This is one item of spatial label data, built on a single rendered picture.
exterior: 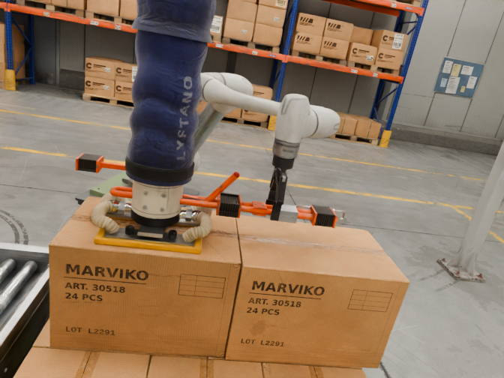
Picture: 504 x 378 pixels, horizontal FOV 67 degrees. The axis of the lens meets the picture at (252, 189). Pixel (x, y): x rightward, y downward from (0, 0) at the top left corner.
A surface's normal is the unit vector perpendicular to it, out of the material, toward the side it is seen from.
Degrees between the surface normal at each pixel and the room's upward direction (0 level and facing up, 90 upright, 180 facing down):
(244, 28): 87
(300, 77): 90
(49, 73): 90
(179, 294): 90
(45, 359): 0
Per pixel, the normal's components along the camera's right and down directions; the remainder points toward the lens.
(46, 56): 0.11, 0.36
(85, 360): 0.18, -0.92
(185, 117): 0.83, -0.03
